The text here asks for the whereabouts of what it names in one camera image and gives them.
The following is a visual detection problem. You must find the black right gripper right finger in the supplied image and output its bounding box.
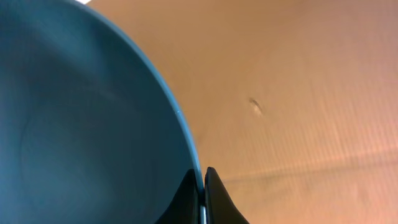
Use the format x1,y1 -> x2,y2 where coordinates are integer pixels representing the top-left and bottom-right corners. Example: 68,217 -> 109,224
205,167 -> 249,224

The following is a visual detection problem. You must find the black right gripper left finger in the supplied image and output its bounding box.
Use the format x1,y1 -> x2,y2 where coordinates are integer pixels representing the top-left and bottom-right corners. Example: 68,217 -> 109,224
155,169 -> 199,224

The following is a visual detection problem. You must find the dark blue plate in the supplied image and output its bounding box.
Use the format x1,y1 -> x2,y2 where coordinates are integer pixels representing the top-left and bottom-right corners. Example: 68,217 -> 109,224
1,0 -> 203,224

